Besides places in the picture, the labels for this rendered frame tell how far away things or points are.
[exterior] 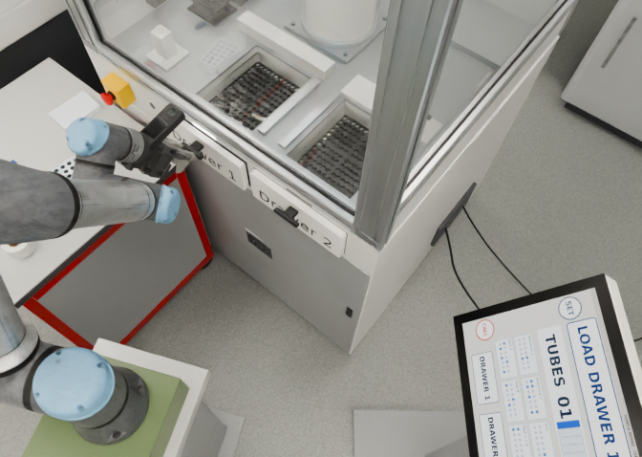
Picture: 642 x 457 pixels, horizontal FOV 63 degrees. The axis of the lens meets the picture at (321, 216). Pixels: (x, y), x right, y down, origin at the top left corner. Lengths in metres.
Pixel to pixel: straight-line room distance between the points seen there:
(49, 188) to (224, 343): 1.43
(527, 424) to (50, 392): 0.81
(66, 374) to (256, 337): 1.17
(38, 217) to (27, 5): 1.28
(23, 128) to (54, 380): 0.96
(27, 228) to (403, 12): 0.55
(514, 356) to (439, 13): 0.63
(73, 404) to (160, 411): 0.24
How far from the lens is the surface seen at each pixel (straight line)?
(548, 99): 2.98
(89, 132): 1.10
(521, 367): 1.04
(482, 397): 1.08
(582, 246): 2.54
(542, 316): 1.04
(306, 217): 1.26
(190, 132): 1.41
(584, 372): 0.99
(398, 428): 2.01
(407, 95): 0.79
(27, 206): 0.75
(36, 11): 2.00
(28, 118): 1.82
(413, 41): 0.73
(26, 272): 1.53
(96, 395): 1.01
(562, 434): 1.00
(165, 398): 1.20
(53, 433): 1.26
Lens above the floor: 2.01
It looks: 60 degrees down
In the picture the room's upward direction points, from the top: 3 degrees clockwise
